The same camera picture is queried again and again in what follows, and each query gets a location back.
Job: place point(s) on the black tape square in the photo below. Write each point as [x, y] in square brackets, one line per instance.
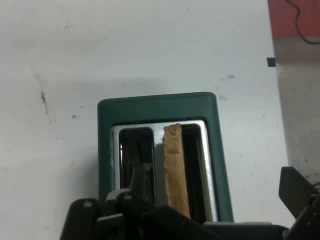
[271, 61]

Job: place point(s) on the dark green two-slot toaster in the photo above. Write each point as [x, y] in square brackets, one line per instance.
[155, 107]

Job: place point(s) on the red panel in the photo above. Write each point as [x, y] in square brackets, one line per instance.
[282, 20]

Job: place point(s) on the brown toast slice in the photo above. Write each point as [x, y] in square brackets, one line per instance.
[175, 162]

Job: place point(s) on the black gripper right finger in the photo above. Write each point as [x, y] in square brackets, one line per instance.
[297, 192]

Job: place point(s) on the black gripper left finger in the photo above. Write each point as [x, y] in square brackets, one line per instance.
[130, 220]

